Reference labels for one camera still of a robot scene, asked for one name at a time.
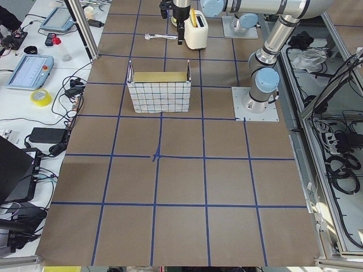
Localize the aluminium frame post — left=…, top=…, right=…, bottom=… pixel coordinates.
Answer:
left=64, top=0, right=99, bottom=60

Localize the far blue teach pendant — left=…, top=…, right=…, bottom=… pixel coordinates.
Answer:
left=40, top=7, right=74, bottom=33

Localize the blue teach pendant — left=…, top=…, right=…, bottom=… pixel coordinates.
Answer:
left=40, top=7, right=74, bottom=33
left=6, top=54, right=54, bottom=91

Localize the small black power brick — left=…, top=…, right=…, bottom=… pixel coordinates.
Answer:
left=88, top=19, right=104, bottom=28

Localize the near blue teach pendant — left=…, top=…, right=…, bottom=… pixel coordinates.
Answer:
left=6, top=54, right=54, bottom=91

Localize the cream white toaster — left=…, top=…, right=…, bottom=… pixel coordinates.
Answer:
left=184, top=10, right=208, bottom=50

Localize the pale green plate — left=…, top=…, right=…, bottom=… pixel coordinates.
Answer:
left=171, top=17, right=178, bottom=27

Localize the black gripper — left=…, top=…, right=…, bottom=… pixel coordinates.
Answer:
left=159, top=0, right=191, bottom=45

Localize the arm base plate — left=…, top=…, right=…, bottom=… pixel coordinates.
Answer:
left=222, top=16, right=258, bottom=39
left=231, top=87, right=279, bottom=122

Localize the wire grid wooden shelf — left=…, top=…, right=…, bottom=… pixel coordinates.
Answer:
left=127, top=61, right=192, bottom=113

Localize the black round lid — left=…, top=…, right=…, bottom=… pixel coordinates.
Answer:
left=23, top=45, right=38, bottom=54

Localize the black power adapter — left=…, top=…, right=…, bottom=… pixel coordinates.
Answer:
left=29, top=127, right=67, bottom=144

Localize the white toaster power cable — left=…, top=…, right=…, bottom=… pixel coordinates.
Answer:
left=144, top=33, right=179, bottom=41

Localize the white paper cup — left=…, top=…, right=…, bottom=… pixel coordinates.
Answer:
left=83, top=6, right=95, bottom=19

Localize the red cap squeeze bottle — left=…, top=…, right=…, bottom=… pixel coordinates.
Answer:
left=52, top=34, right=72, bottom=62

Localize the yellow toast slice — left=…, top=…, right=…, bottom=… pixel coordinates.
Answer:
left=189, top=8, right=197, bottom=28

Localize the yellow tape roll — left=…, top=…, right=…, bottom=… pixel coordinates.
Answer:
left=30, top=89, right=52, bottom=107

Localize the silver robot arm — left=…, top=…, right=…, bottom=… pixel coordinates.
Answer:
left=231, top=13, right=258, bottom=32
left=200, top=0, right=333, bottom=113

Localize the black laptop computer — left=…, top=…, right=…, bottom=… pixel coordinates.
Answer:
left=1, top=138, right=41, bottom=204

